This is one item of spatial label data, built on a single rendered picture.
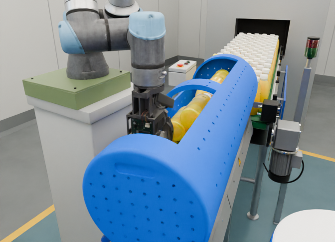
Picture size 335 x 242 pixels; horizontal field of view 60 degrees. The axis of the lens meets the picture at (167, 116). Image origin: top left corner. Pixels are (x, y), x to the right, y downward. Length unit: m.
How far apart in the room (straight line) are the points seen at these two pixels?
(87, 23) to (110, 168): 0.33
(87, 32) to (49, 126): 0.53
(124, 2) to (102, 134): 0.43
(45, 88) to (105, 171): 0.51
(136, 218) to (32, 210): 1.86
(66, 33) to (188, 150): 0.37
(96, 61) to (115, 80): 0.09
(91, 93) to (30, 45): 2.79
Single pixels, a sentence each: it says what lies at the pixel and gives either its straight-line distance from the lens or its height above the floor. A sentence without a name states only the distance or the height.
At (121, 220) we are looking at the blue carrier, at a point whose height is 1.05.
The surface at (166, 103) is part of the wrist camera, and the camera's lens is 0.73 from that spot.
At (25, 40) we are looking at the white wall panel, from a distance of 3.69.
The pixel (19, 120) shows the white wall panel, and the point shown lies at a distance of 3.78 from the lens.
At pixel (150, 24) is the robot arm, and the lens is 0.60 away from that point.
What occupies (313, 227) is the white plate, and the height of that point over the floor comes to 1.04.
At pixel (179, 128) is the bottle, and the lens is 0.88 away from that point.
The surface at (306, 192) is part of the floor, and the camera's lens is 2.63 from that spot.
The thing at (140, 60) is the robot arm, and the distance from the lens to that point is 0.62.
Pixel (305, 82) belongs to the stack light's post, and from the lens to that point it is 1.76.
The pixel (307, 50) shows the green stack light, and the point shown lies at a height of 1.20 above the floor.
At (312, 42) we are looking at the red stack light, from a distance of 1.70.
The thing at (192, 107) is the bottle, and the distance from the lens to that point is 0.85.
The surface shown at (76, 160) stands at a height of 0.94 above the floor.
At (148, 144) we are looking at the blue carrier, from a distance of 0.55.
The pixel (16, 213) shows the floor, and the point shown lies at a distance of 2.47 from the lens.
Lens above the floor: 1.50
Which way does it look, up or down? 24 degrees down
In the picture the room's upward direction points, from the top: straight up
